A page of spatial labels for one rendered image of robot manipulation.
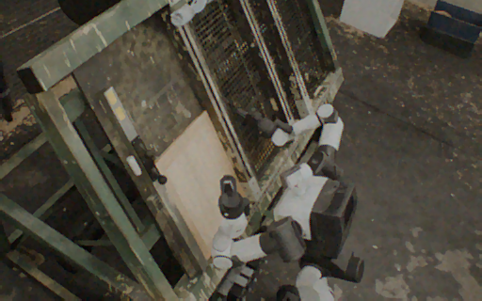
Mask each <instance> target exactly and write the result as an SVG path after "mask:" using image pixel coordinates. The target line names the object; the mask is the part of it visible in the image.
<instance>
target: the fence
mask: <svg viewBox="0 0 482 301"><path fill-rule="evenodd" d="M110 90H112V91H113V93H114V94H115V97H116V99H117V101H118V102H117V103H115V104H114V105H112V103H111V102H110V100H109V98H108V95H107V93H108V92H109V91H110ZM98 95H99V98H100V100H101V102H102V103H103V105H104V108H105V110H106V112H107V113H108V115H109V117H110V118H111V120H112V121H113V123H114V125H115V127H116V129H117V131H118V132H119V134H120V137H121V140H122V141H123V143H124V145H125V147H126V149H127V150H128V151H129V153H130V155H131V156H133V157H134V159H135V160H136V162H137V165H138V167H140V169H141V171H142V172H141V174H142V176H143V178H144V180H145V181H146V183H147V184H148V186H149V188H150V189H151V191H152V193H153V194H157V195H158V196H159V198H160V200H161V202H162V204H163V205H164V207H163V209H162V212H163V214H164V216H165V218H166V219H167V220H168V222H169V224H170V226H171V227H172V228H173V229H174V231H175V233H176V235H177V236H178V238H179V240H180V242H181V244H182V246H183V247H184V248H185V251H186V253H187V255H188V256H189V258H190V260H191V261H192V262H193V263H194V265H195V267H196V269H197V271H199V272H204V270H205V268H206V267H207V265H208V264H209V262H208V260H206V258H205V256H204V254H203V252H202V250H201V248H200V247H199V245H198V243H197V241H196V239H195V237H194V236H193V234H192V232H191V230H190V228H189V226H188V225H187V224H186V223H185V220H184V218H183V216H182V214H180V212H179V210H178V209H177V207H176V205H175V203H174V201H173V199H172V197H171V195H170V194H169V191H168V189H167V187H166V186H165V185H164V184H160V183H159V182H158V180H156V181H155V182H153V181H152V179H151V178H150V176H149V174H148V172H147V170H146V168H145V166H144V165H143V164H141V162H140V160H139V158H138V156H137V154H136V152H135V150H134V148H133V146H132V145H131V141H132V140H133V139H134V138H136V137H137V132H136V130H135V128H134V126H133V124H132V122H131V121H130V120H129V118H128V116H127V114H126V112H125V110H124V108H123V106H122V105H121V102H120V100H119V98H118V95H117V93H116V91H115V90H114V88H113V87H106V88H104V89H103V90H102V91H101V92H99V93H98ZM119 107H120V108H121V109H122V111H123V113H124V115H125V118H124V119H123V120H121V119H120V118H119V116H118V114H117V112H116V109H117V108H119Z"/></svg>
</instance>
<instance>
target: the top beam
mask: <svg viewBox="0 0 482 301"><path fill-rule="evenodd" d="M168 3H169V1H168V0H121V1H120V2H119V3H117V4H116V5H114V7H113V8H110V9H109V10H107V11H106V12H104V13H102V14H101V15H99V16H98V17H96V18H94V19H93V20H91V21H89V22H88V23H86V24H84V25H82V26H81V27H79V28H78V29H76V30H74V31H73V32H72V33H71V34H69V35H67V36H66V37H64V38H63V39H61V40H59V41H57V42H56V43H55V44H53V46H52V47H50V48H48V49H47V50H45V51H44V52H42V53H40V54H39V55H37V56H35V57H34V58H33V59H31V60H30V61H28V62H26V63H25V64H23V65H22V66H21V67H20V68H19V69H17V72H18V74H19V77H20V79H21V81H22V82H23V84H24V86H25V88H26V89H27V91H28V93H29V94H37V93H42V92H45V91H47V90H48V88H50V87H52V86H53V85H54V84H56V83H57V82H59V81H60V80H61V79H63V78H64V77H66V76H67V75H68V74H69V73H70V72H72V71H74V70H75V69H77V68H78V67H79V66H81V65H82V64H84V63H85V62H86V61H88V60H89V59H91V58H92V57H94V56H95V55H97V54H98V53H100V52H101V51H102V50H103V49H104V48H106V47H107V46H109V45H110V44H111V42H113V41H114V40H116V39H117V38H119V37H120V36H122V35H123V34H125V33H126V32H127V31H129V30H130V29H132V28H133V27H134V26H136V25H137V24H140V23H142V22H143V21H144V20H146V19H147V18H149V17H150V16H152V15H153V14H154V13H155V12H156V11H158V10H159V9H160V8H162V7H164V6H165V5H167V4H168Z"/></svg>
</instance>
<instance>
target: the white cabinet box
mask: <svg viewBox="0 0 482 301"><path fill-rule="evenodd" d="M403 3H404V0H345V3H344V7H343V9H342V12H341V15H340V21H341V22H343V23H345V24H350V25H352V26H355V27H357V28H359V29H361V30H363V31H364V32H366V33H368V34H371V35H373V36H375V37H378V38H383V37H384V36H385V35H386V34H387V33H388V31H389V30H390V28H391V27H392V26H394V24H395V23H396V20H397V18H398V16H399V13H400V11H401V8H402V5H403Z"/></svg>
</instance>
